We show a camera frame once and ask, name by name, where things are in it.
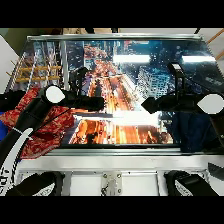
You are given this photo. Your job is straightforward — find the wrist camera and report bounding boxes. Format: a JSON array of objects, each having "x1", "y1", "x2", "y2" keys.
[
  {"x1": 167, "y1": 62, "x2": 190, "y2": 101},
  {"x1": 69, "y1": 66, "x2": 90, "y2": 98}
]

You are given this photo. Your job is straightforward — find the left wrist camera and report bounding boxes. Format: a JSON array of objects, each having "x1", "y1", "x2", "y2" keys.
[{"x1": 69, "y1": 66, "x2": 90, "y2": 98}]

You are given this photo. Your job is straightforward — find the dark blue garment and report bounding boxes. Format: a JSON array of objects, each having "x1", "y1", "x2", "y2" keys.
[{"x1": 166, "y1": 111, "x2": 222, "y2": 154}]

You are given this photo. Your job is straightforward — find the bright blue garment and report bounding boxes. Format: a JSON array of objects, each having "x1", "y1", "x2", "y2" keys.
[{"x1": 0, "y1": 111, "x2": 13, "y2": 143}]

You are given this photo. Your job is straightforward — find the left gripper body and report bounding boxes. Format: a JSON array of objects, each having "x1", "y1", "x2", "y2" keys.
[{"x1": 70, "y1": 95, "x2": 106, "y2": 113}]

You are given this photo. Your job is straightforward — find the black garment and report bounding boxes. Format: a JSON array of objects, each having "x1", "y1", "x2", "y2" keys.
[{"x1": 0, "y1": 89, "x2": 28, "y2": 113}]

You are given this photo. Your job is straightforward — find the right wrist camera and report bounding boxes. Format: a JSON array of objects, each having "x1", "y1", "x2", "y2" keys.
[{"x1": 167, "y1": 62, "x2": 190, "y2": 101}]

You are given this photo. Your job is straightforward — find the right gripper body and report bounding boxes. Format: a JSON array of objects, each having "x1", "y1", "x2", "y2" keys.
[{"x1": 141, "y1": 94, "x2": 180, "y2": 115}]

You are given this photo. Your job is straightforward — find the red patterned garment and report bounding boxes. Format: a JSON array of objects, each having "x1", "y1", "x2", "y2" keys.
[{"x1": 0, "y1": 86, "x2": 77, "y2": 160}]

